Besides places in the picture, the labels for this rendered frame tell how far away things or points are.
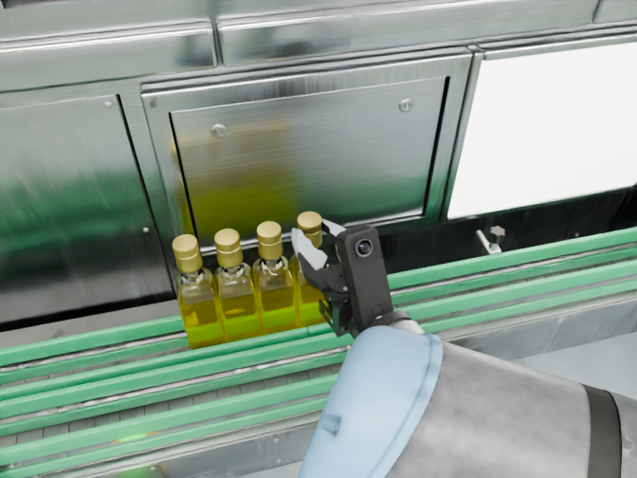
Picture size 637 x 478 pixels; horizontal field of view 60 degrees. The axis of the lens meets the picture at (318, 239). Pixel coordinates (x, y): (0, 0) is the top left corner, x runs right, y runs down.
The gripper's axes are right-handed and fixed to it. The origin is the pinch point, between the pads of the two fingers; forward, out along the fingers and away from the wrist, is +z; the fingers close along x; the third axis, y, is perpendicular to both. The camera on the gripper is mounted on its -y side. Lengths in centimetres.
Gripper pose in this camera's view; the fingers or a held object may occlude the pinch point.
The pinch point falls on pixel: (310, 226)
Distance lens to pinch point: 77.5
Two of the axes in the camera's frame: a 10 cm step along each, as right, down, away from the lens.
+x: 8.7, -3.4, 3.5
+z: -4.9, -6.2, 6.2
